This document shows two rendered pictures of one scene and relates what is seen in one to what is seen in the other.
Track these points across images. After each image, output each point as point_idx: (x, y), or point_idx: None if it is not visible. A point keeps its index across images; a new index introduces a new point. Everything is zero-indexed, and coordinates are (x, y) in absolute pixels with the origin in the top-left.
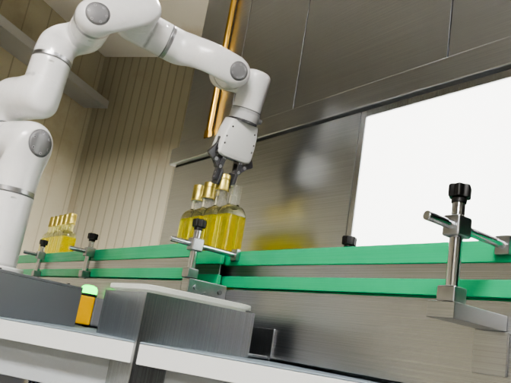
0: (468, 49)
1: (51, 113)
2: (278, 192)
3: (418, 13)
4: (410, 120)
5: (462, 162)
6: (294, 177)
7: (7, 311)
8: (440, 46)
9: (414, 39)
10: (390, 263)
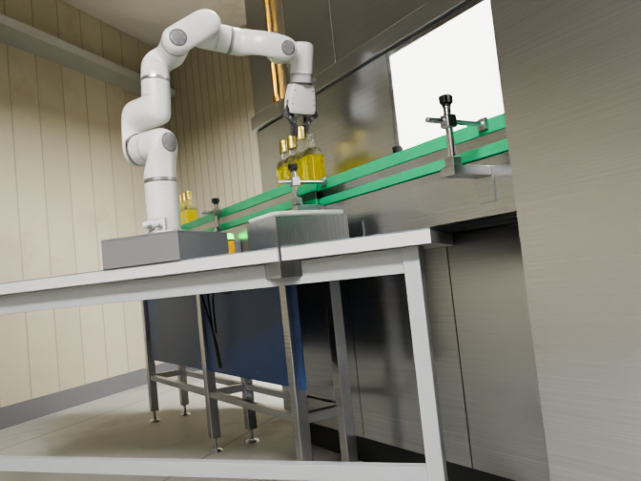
0: None
1: (168, 118)
2: (341, 129)
3: None
4: (420, 52)
5: (459, 73)
6: (350, 115)
7: (189, 256)
8: None
9: None
10: (423, 155)
